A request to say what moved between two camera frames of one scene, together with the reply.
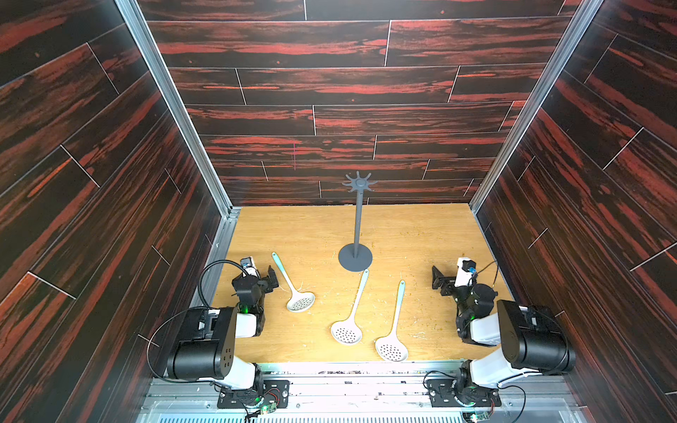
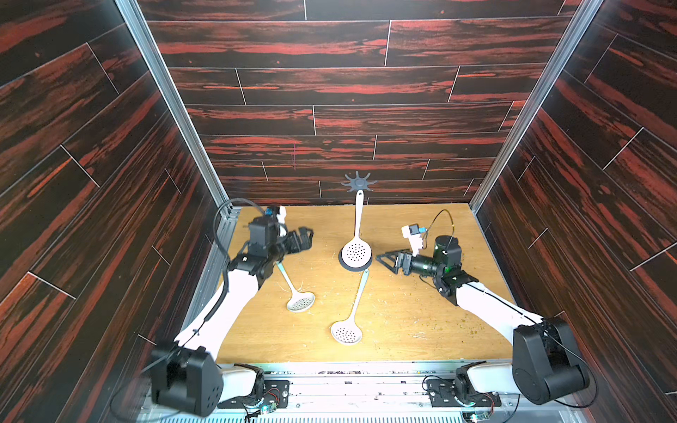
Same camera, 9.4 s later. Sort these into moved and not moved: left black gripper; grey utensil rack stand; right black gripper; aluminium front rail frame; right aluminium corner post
Moved: left black gripper; right black gripper
Not moved: grey utensil rack stand; right aluminium corner post; aluminium front rail frame
